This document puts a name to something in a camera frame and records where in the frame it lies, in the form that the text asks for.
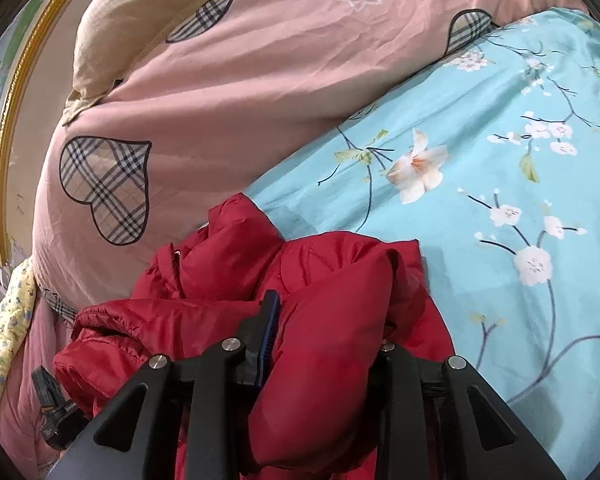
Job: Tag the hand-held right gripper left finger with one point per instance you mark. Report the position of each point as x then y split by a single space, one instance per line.
267 332

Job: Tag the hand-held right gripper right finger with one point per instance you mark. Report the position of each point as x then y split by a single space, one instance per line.
400 372

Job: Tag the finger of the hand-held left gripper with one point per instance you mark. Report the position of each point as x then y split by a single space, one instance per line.
45 385

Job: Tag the red puffer jacket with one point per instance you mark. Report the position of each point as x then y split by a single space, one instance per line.
330 300

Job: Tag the plain pink blanket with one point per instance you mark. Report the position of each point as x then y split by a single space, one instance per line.
25 410

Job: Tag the yellow floral cloth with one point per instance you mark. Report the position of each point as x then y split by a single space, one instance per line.
2 330

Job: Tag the pink heart-print quilt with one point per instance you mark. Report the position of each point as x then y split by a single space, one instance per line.
205 110

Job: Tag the blue floral bed sheet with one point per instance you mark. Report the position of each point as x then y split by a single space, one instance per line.
480 110

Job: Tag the gold-framed picture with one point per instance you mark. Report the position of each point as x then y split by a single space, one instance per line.
20 85

